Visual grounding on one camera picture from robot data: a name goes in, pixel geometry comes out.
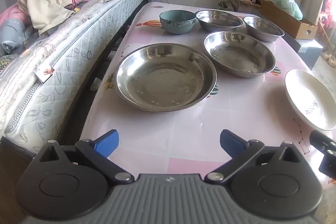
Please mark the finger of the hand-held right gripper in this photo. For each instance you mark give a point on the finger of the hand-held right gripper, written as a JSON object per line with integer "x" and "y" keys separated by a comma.
{"x": 321, "y": 142}

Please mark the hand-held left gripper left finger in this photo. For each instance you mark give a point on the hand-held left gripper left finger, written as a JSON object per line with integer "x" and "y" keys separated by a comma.
{"x": 106, "y": 144}

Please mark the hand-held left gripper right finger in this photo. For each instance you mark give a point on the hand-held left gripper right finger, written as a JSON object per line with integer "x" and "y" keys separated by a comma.
{"x": 232, "y": 144}

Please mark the white black-rimmed ceramic plate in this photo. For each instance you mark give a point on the white black-rimmed ceramic plate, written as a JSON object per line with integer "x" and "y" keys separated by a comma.
{"x": 309, "y": 98}

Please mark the large stainless steel plate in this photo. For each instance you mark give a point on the large stainless steel plate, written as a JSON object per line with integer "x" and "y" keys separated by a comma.
{"x": 162, "y": 82}

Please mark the medium stainless steel plate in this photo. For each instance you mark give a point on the medium stainless steel plate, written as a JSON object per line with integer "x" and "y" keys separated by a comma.
{"x": 239, "y": 56}

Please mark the stainless steel bowl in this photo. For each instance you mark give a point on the stainless steel bowl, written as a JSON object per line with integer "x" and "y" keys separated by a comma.
{"x": 219, "y": 19}
{"x": 262, "y": 28}

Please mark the teal ceramic bowl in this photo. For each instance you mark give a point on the teal ceramic bowl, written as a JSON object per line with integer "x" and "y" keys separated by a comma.
{"x": 177, "y": 23}

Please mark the white slipper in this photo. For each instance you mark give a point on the white slipper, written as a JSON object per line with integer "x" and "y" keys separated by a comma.
{"x": 95, "y": 83}

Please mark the pair of white shoes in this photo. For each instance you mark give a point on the pair of white shoes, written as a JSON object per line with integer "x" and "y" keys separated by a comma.
{"x": 330, "y": 59}

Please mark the white quilted mattress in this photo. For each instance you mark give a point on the white quilted mattress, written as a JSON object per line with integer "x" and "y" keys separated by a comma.
{"x": 78, "y": 56}

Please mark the mattress label tag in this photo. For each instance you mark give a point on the mattress label tag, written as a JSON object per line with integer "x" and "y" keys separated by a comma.
{"x": 44, "y": 75}

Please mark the wooden stick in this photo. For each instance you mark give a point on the wooden stick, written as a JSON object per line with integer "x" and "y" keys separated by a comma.
{"x": 326, "y": 33}

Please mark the long cardboard box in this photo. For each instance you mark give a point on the long cardboard box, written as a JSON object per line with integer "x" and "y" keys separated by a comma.
{"x": 286, "y": 19}

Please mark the pink floral cloth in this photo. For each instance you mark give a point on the pink floral cloth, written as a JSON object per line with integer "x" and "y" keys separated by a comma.
{"x": 328, "y": 12}

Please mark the green plastic bag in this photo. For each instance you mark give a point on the green plastic bag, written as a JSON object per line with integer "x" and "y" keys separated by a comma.
{"x": 287, "y": 5}

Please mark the beige garment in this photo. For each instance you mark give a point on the beige garment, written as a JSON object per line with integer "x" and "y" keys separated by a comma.
{"x": 47, "y": 3}

